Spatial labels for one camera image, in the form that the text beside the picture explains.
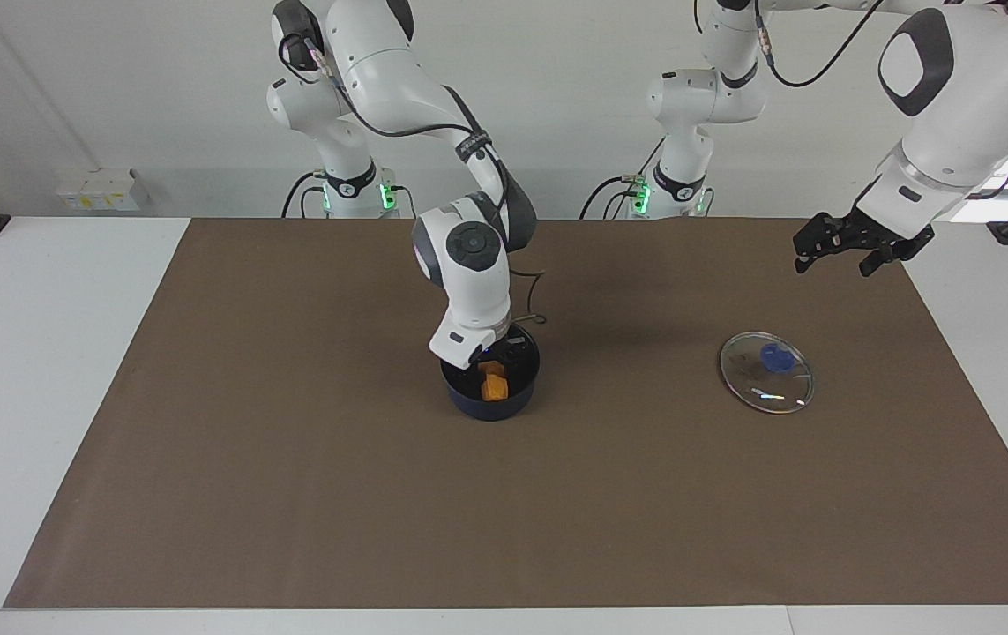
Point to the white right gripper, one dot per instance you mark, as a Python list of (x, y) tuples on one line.
[(464, 339)]

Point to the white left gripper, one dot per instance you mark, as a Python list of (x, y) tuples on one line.
[(896, 207)]

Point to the orange toy corn cob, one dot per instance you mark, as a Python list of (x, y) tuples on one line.
[(495, 386)]

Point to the glass lid with blue knob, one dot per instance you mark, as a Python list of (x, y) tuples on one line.
[(764, 379)]

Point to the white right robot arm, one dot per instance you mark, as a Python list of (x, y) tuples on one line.
[(398, 79)]

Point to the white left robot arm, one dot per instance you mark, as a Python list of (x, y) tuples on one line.
[(962, 97)]

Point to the brown table mat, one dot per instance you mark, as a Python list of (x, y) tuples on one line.
[(292, 494)]

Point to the white wall socket box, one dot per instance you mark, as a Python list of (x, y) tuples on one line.
[(98, 190)]

